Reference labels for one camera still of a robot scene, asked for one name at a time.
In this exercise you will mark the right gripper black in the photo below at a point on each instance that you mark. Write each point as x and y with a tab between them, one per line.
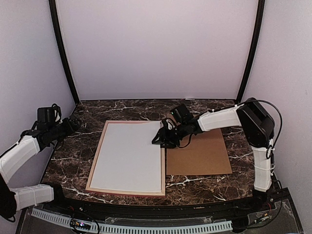
163	132

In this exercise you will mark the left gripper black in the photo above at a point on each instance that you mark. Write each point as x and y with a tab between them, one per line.
70	129

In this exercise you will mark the brown cardboard backing board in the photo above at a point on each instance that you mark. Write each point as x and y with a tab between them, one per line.
205	154

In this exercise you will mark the white mat board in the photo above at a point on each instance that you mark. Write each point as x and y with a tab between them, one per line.
156	191

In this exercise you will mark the landscape photo print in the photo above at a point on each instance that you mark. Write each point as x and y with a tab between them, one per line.
129	156

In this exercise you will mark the pink wooden picture frame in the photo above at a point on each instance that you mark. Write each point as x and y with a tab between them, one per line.
126	192

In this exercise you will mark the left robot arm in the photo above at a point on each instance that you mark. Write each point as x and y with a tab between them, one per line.
49	129

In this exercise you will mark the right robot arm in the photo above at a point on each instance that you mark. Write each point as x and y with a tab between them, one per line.
256	122

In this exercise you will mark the black front rail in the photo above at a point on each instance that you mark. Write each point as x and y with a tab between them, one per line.
233	209

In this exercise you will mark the white slotted cable duct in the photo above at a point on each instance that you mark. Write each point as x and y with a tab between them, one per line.
102	228

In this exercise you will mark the left black corner post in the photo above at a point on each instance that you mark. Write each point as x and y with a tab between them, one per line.
61	50

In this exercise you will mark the black corner post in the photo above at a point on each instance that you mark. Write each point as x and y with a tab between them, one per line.
61	50
252	50

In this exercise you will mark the right black corner post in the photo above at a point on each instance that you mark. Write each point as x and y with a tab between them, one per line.
252	50

